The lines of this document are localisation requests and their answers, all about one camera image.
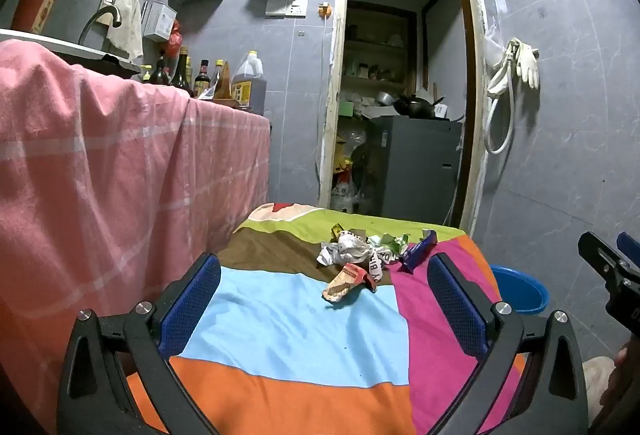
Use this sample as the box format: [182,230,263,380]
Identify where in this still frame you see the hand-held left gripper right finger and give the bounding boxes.
[427,252,591,435]

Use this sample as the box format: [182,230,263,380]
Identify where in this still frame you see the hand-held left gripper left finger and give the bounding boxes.
[56,252,223,435]

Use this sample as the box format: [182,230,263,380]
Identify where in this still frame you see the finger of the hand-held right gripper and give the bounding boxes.
[616,231,640,266]
[578,231,628,286]

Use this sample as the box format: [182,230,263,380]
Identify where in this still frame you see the blue plastic bucket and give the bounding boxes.
[490,264,551,317]

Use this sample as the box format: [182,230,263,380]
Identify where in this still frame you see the purple snack wrapper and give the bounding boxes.
[397,230,438,275]

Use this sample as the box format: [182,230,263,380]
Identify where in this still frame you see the green wrapper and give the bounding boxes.
[367,232,411,256]

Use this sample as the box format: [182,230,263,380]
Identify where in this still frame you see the red beige wrapper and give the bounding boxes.
[321,263,377,303]

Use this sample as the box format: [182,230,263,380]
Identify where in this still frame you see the person's right forearm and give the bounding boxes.
[590,340,640,435]

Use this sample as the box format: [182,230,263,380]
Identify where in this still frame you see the person's beige trouser leg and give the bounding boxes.
[582,357,617,416]

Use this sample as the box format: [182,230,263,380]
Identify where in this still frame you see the colourful patchwork blanket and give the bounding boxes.
[125,202,528,435]

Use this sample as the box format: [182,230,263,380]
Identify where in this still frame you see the pink checked cloth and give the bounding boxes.
[0,38,272,435]

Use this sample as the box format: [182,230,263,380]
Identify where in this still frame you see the yellow paper bag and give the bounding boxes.
[334,140,351,173]

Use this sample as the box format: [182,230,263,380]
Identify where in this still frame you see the cream rubber gloves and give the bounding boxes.
[515,41,541,90]

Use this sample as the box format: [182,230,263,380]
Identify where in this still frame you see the black wok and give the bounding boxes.
[392,95,446,120]

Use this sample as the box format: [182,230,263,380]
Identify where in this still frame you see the brown paper box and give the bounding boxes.
[216,60,236,101]

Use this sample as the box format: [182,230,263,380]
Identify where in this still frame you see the dark glass sauce bottle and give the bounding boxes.
[170,46,194,97]
[149,50,171,86]
[194,59,211,98]

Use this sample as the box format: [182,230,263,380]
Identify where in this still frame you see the large cooking oil bottle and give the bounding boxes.
[231,50,267,113]

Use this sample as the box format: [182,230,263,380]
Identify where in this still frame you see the clear plastic bag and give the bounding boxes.
[482,28,506,66]

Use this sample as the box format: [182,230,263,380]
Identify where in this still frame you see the red plastic bag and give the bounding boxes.
[166,19,182,58]

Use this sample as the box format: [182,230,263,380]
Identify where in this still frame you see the wooden shelf unit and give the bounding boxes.
[342,0,418,101]

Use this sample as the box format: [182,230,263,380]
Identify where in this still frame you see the grey utensil holder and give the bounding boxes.
[142,0,178,41]

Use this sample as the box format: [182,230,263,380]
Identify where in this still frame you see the hanging beige dishcloth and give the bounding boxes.
[107,0,145,61]

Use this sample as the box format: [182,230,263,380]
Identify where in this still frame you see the black faucet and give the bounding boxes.
[77,5,122,51]

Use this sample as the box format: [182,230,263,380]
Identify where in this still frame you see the white sink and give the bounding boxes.
[0,28,143,77]

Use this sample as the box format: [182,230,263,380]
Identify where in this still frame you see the red paper cup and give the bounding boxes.
[11,0,63,36]

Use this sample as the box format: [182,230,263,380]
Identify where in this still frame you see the white shower hose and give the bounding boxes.
[482,38,521,155]

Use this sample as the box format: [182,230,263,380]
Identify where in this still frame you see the wooden door frame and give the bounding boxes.
[315,0,488,236]

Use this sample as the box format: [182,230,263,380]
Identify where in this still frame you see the wall socket panel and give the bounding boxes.
[265,0,308,18]

